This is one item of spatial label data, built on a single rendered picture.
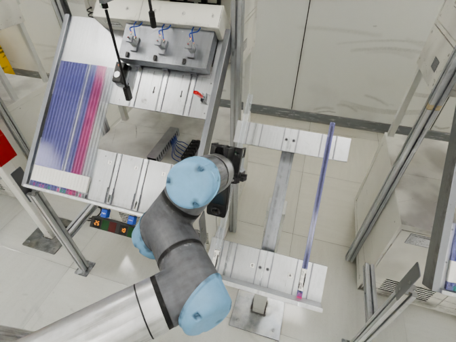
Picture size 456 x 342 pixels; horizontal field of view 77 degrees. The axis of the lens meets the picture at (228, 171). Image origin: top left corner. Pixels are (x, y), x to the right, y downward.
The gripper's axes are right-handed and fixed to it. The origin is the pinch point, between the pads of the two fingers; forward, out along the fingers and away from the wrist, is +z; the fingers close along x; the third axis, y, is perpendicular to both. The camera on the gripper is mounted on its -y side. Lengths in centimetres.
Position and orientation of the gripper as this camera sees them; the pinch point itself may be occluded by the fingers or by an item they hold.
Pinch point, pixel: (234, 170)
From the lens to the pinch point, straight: 76.1
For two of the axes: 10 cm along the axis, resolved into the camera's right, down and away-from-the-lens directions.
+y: 1.6, -9.7, -1.6
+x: -9.6, -1.9, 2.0
